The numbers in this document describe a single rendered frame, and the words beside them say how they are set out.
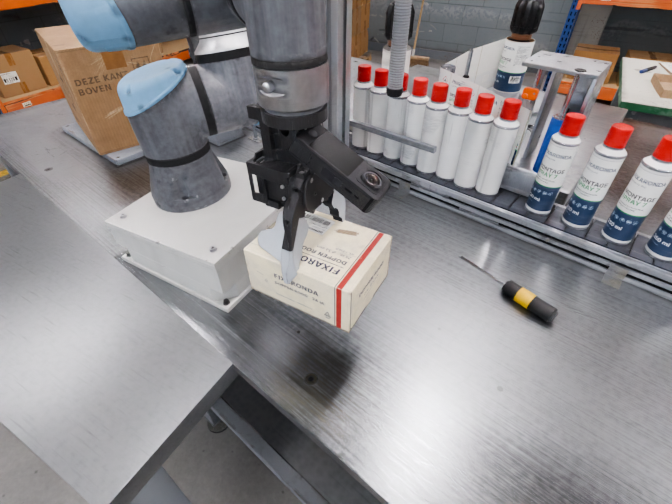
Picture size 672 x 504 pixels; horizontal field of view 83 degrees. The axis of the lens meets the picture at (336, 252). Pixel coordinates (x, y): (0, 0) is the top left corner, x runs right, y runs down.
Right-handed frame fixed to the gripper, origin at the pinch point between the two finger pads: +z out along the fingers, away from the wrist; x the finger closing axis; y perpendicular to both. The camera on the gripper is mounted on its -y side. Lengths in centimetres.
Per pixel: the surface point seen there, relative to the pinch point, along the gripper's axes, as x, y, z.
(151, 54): -39, 77, -9
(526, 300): -21.8, -27.8, 15.9
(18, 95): -126, 392, 73
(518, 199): -49, -21, 13
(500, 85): -108, -3, 7
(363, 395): 6.8, -10.6, 17.7
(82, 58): -24, 83, -11
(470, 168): -47.7, -9.5, 7.3
